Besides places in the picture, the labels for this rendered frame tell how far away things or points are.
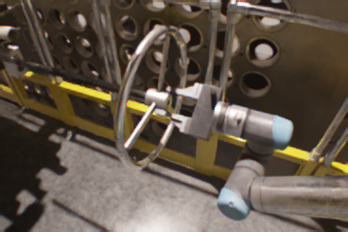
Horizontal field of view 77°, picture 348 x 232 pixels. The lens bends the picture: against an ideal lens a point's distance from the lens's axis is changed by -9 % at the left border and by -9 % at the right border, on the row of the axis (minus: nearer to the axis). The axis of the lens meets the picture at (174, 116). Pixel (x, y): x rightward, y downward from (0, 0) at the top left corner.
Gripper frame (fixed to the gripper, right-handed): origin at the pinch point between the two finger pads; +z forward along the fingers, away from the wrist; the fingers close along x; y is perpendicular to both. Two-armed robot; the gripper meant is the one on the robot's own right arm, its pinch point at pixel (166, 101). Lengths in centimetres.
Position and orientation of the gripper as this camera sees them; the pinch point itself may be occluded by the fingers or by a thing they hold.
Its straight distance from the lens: 62.9
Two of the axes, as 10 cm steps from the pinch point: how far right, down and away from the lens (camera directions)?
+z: -9.1, -2.7, 3.0
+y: -2.5, -2.2, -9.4
